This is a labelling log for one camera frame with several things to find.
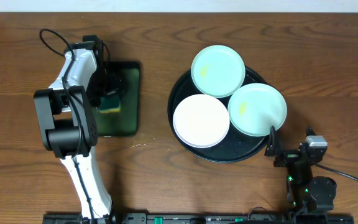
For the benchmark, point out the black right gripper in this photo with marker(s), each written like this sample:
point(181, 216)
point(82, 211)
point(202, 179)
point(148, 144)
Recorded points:
point(289, 157)

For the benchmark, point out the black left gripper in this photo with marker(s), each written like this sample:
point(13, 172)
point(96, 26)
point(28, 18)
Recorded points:
point(105, 90)

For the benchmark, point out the green and yellow sponge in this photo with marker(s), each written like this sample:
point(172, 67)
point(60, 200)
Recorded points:
point(110, 105)

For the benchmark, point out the white round plate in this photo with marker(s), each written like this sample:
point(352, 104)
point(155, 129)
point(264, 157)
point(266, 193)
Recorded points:
point(201, 121)

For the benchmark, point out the mint green plate with stain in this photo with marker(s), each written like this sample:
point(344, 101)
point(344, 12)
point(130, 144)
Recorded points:
point(218, 71)

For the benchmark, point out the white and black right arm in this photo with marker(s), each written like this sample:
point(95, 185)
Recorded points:
point(309, 193)

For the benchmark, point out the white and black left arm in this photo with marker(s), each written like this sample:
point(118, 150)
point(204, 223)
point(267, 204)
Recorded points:
point(67, 124)

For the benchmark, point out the black rectangular water tray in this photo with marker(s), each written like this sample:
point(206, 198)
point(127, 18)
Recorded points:
point(123, 123)

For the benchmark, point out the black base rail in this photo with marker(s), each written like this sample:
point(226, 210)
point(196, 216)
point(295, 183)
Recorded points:
point(143, 218)

